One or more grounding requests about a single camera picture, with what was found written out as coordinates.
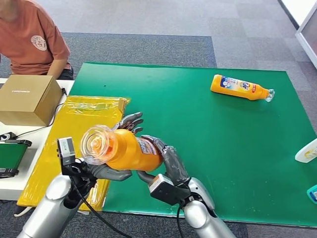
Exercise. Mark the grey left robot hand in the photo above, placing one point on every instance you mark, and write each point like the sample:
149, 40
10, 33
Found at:
109, 173

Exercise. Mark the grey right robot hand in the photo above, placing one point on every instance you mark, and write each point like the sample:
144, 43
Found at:
174, 164

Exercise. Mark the orange bottle with clear cap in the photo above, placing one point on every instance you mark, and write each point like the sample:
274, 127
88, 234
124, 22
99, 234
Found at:
238, 88
128, 152

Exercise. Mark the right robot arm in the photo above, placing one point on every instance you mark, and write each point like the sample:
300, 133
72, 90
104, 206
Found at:
198, 218

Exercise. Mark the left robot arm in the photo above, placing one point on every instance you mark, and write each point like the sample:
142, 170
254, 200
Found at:
52, 210

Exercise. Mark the white plastic bottle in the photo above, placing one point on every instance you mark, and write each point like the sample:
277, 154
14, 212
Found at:
308, 152

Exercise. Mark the green table mat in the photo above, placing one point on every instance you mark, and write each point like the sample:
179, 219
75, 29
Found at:
223, 157

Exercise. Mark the yellow plastic wrapped box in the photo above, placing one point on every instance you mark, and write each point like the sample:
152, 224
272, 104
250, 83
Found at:
62, 138

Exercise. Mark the white table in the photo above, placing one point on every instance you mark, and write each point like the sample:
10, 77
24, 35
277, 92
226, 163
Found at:
29, 144

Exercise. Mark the black framed green device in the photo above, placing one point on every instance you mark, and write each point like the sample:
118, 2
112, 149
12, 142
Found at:
10, 156

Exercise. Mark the brown cardboard box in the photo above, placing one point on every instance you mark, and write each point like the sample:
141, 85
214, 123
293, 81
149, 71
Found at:
27, 95

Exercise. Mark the small black adapter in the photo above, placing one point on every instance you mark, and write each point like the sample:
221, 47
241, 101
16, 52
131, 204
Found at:
7, 136

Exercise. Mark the person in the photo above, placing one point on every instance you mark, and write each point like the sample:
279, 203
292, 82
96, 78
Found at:
27, 39

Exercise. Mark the teal plastic container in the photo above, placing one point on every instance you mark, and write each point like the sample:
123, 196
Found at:
313, 194

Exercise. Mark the white framed panel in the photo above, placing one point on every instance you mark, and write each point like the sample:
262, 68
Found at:
308, 33

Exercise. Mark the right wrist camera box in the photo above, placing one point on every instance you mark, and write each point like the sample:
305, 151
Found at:
159, 187

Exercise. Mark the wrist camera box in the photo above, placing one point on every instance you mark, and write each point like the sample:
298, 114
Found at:
159, 187
66, 151

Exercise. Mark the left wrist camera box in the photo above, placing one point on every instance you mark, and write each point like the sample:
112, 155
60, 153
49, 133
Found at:
66, 151

